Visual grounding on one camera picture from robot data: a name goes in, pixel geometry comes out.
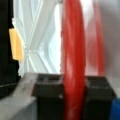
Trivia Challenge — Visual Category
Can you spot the yellow cheese slice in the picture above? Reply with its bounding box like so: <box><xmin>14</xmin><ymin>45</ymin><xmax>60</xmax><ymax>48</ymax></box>
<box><xmin>9</xmin><ymin>28</ymin><xmax>23</xmax><ymax>61</ymax></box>

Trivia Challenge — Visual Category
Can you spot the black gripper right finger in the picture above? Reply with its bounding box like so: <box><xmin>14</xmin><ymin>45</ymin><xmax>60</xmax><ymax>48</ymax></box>
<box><xmin>84</xmin><ymin>76</ymin><xmax>116</xmax><ymax>120</ymax></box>

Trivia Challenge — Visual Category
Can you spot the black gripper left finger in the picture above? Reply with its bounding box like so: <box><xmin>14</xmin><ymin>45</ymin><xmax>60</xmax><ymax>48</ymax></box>
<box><xmin>32</xmin><ymin>74</ymin><xmax>64</xmax><ymax>120</ymax></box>

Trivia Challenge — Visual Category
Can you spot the white divided serving tray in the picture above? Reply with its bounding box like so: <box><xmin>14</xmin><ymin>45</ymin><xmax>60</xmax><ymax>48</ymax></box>
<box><xmin>12</xmin><ymin>0</ymin><xmax>64</xmax><ymax>75</ymax></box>

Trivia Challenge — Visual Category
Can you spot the red tomato slice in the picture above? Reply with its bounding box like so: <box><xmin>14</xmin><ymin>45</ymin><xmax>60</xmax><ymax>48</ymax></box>
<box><xmin>62</xmin><ymin>0</ymin><xmax>104</xmax><ymax>120</ymax></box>

